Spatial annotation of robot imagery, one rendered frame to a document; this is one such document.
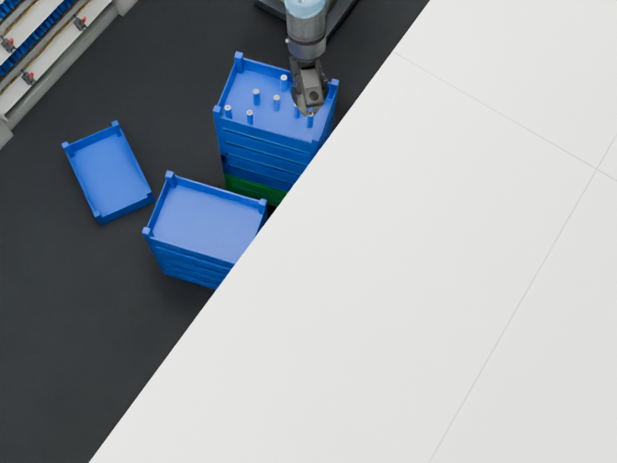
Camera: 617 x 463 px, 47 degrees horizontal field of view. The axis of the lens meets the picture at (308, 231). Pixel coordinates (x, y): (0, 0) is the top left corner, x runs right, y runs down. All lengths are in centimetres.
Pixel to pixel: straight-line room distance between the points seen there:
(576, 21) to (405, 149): 21
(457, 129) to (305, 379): 25
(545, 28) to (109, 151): 205
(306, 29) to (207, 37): 116
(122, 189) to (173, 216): 45
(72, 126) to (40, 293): 61
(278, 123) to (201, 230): 38
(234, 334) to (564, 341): 25
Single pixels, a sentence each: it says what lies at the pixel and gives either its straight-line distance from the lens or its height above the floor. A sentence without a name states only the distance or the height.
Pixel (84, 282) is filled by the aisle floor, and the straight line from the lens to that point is 243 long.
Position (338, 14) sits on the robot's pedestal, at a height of 6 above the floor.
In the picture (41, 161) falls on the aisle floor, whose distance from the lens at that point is 263.
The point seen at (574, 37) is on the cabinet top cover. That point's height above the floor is 173.
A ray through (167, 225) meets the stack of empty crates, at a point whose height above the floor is 32.
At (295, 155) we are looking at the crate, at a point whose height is 43.
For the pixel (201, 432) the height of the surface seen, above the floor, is 173.
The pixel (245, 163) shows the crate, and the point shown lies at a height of 28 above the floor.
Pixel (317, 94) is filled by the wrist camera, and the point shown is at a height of 79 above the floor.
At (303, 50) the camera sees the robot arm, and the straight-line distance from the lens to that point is 169.
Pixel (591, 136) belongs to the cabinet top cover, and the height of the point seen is 173.
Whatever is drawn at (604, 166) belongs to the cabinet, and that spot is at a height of 173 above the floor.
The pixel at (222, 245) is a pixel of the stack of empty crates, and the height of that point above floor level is 32.
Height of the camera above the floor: 226
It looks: 70 degrees down
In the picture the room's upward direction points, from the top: 7 degrees clockwise
